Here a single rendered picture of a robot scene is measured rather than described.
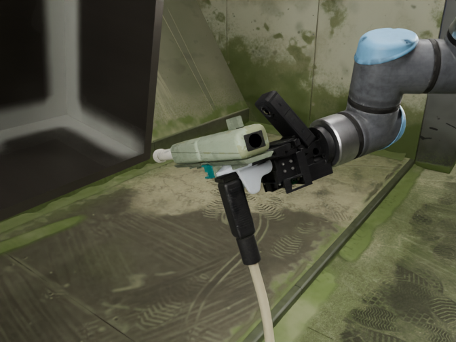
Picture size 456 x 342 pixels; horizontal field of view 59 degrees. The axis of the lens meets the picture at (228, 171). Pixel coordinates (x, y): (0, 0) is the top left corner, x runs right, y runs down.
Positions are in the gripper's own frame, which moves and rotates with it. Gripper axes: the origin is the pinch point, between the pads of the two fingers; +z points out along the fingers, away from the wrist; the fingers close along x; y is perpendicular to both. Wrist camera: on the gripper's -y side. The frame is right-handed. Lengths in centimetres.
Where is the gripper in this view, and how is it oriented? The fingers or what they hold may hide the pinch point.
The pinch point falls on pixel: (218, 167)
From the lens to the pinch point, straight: 62.9
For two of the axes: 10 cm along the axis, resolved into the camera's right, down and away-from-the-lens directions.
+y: 2.8, 9.5, 1.2
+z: -8.6, 3.0, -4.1
